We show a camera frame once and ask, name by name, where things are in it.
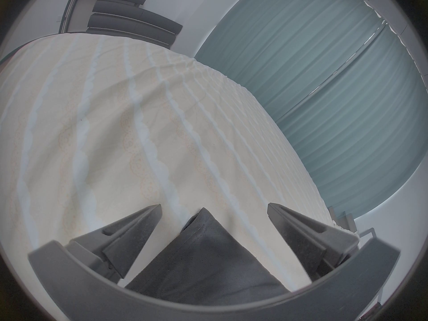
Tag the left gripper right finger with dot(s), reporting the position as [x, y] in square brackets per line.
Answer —
[301, 239]

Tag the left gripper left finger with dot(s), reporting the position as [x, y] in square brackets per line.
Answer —
[127, 242]

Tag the black T-shirt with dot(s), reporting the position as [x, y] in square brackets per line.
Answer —
[207, 262]

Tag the bed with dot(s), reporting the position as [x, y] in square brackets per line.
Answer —
[133, 129]

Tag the grey bedside table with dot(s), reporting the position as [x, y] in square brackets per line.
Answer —
[341, 219]

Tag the blue-green curtain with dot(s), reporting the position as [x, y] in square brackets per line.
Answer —
[361, 129]
[284, 38]

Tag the black chest of drawers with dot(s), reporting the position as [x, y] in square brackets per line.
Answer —
[133, 22]

